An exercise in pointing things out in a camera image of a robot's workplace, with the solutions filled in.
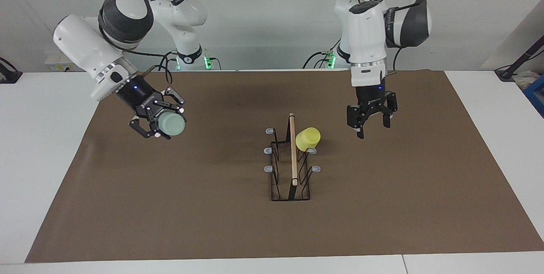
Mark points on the black clamp mount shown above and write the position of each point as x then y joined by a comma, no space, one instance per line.
9,76

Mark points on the blue box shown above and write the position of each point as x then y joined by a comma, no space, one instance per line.
536,95

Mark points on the brown table mat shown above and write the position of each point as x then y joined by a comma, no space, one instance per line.
191,206

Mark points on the black stand pole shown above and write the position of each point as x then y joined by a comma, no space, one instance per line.
520,60

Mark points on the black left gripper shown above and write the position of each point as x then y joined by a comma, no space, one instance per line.
370,96

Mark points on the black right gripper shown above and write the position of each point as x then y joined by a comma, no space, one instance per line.
138,97

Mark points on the yellow plastic cup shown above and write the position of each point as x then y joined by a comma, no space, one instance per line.
308,139

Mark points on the white crumpled plastic bag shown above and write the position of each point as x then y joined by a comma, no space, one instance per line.
527,79

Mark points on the pale green plastic cup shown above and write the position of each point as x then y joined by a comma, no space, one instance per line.
172,123

